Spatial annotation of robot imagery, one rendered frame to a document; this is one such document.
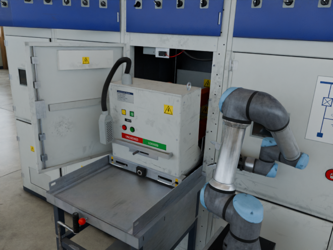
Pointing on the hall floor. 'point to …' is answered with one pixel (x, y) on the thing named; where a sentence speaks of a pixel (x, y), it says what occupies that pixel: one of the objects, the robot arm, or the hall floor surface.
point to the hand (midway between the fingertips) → (209, 153)
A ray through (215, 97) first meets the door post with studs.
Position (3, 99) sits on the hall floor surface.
